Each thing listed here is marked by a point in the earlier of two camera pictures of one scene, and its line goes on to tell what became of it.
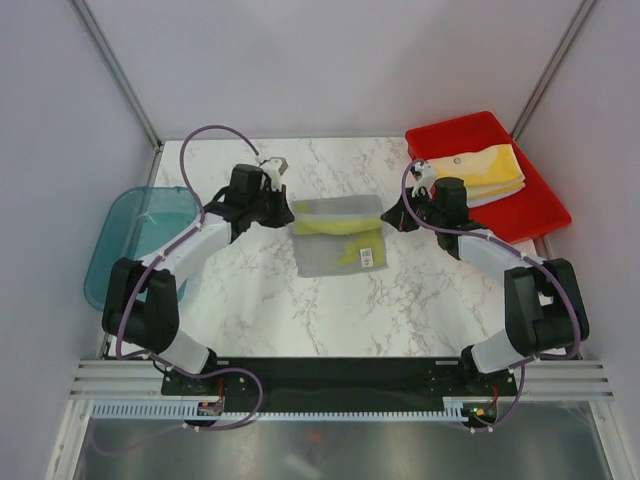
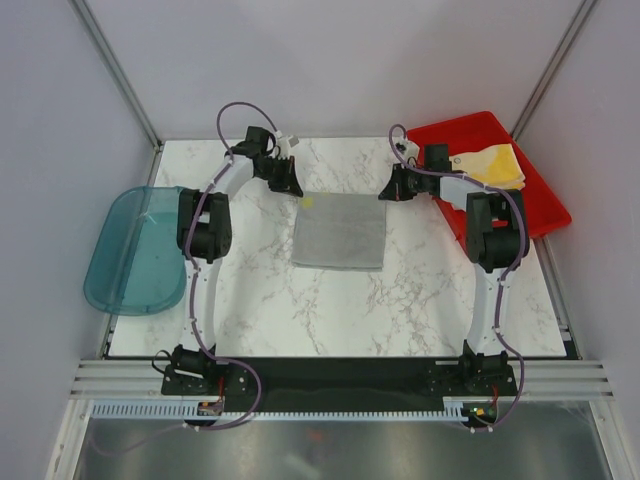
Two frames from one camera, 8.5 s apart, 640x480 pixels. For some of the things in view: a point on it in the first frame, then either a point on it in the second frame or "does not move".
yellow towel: [489, 174] does not move
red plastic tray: [534, 210] does not move
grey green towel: [339, 234] does not move
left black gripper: [283, 215] to [288, 181]
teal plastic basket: [139, 222] does not move
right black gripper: [400, 217] to [395, 190]
